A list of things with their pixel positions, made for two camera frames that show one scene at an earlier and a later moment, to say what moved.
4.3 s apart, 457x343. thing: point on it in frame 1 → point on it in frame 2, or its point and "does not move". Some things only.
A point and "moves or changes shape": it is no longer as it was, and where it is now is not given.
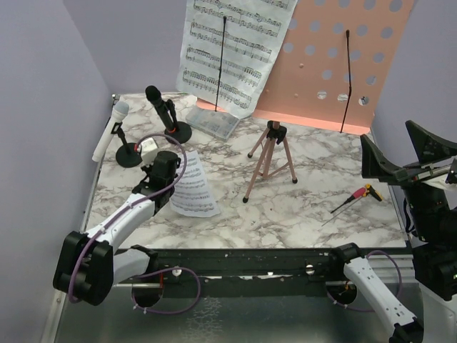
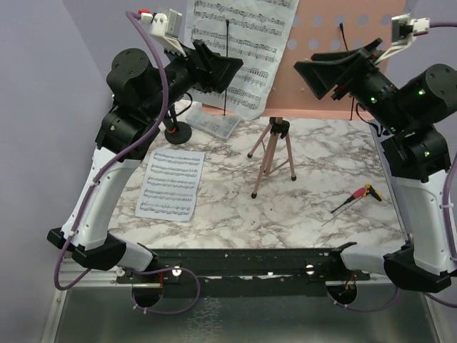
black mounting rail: [300, 272] does not move
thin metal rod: [338, 214] does not move
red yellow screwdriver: [361, 192] does not move
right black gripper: [428, 146] → [322, 76]
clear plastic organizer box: [219, 123] does not move
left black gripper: [148, 169] → [219, 67]
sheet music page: [193, 196] moves or changes shape
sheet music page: [229, 50] does not move
